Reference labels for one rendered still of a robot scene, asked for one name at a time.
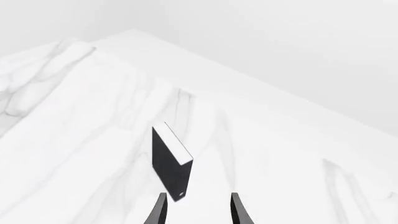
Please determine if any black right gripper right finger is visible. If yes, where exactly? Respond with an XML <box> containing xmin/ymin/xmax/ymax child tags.
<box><xmin>230</xmin><ymin>192</ymin><xmax>256</xmax><ymax>224</ymax></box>

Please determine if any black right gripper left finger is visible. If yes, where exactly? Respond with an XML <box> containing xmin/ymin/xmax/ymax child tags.
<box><xmin>143</xmin><ymin>192</ymin><xmax>169</xmax><ymax>224</ymax></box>

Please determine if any black book with white pages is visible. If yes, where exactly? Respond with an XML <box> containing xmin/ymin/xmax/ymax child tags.
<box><xmin>151</xmin><ymin>121</ymin><xmax>194</xmax><ymax>203</ymax></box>

